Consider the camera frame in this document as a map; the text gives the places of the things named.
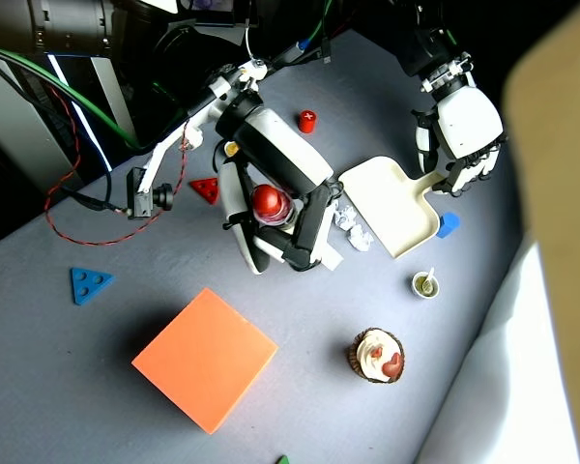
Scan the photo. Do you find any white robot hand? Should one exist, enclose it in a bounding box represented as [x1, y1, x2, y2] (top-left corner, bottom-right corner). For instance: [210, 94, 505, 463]
[215, 106, 345, 277]
[412, 85, 507, 198]

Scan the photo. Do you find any cream hand broom red-tipped handle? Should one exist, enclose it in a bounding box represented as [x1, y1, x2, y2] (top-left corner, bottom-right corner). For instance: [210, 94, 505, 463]
[248, 183, 344, 272]

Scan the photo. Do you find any white paper ball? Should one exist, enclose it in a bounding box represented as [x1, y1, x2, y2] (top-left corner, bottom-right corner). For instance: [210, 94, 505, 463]
[333, 201, 360, 228]
[346, 224, 374, 252]

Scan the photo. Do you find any cream plastic dustpan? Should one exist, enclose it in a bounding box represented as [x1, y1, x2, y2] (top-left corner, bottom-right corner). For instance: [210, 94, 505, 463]
[338, 155, 447, 260]

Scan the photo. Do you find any red triangle with three holes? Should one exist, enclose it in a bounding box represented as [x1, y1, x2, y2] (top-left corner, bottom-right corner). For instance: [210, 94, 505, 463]
[188, 177, 221, 206]

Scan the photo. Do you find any blurred tan panel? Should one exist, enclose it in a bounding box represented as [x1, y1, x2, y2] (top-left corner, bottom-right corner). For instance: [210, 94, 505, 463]
[505, 0, 580, 464]

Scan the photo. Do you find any grey plug with blue tip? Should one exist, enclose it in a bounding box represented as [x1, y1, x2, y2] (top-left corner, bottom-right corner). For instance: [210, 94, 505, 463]
[270, 38, 320, 68]

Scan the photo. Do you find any blue hexagonal block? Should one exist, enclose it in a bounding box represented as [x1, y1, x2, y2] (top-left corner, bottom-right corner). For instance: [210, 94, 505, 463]
[435, 211, 462, 240]

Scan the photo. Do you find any small cup green filling spoon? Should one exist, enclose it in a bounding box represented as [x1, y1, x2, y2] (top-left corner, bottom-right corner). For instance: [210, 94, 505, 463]
[411, 267, 441, 300]

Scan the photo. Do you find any bright light strip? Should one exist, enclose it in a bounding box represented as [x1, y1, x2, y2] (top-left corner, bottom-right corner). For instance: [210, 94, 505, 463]
[46, 53, 113, 173]

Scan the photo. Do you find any grey table cloth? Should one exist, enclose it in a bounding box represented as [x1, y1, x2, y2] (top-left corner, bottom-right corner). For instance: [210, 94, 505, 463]
[0, 28, 537, 464]

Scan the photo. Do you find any orange box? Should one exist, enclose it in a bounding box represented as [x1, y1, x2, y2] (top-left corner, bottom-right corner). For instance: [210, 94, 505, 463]
[130, 286, 280, 435]

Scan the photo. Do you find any toy cupcake with cream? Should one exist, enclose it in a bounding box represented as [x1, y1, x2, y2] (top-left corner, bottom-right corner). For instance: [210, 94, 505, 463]
[346, 327, 407, 386]

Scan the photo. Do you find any blue triangle with three holes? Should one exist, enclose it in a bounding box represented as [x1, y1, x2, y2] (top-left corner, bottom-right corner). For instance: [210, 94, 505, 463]
[70, 267, 115, 306]

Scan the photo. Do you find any black usb plug cable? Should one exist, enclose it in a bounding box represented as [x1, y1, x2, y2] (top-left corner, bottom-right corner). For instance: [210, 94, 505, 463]
[318, 28, 334, 67]

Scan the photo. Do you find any white cable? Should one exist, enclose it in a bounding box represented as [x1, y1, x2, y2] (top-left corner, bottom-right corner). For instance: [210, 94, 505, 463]
[244, 0, 265, 67]

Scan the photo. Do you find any thin green cable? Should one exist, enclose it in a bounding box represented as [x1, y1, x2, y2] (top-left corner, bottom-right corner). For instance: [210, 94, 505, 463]
[311, 0, 334, 47]

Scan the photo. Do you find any black wrist camera white bracket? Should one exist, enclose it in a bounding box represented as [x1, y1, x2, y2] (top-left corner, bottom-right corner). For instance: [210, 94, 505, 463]
[125, 108, 223, 221]

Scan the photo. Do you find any white upright post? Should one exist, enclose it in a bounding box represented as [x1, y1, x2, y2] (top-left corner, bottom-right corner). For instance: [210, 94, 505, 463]
[90, 56, 137, 142]

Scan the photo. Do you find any thin black camera cable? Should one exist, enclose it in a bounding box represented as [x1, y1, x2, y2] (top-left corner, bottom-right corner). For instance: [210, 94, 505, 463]
[57, 163, 134, 217]

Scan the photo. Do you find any red black twisted cable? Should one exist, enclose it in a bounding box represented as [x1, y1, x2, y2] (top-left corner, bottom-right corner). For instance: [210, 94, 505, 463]
[43, 84, 194, 247]

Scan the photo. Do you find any thick green cable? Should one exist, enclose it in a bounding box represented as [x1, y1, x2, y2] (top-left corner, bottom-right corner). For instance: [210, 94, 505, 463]
[0, 43, 144, 149]

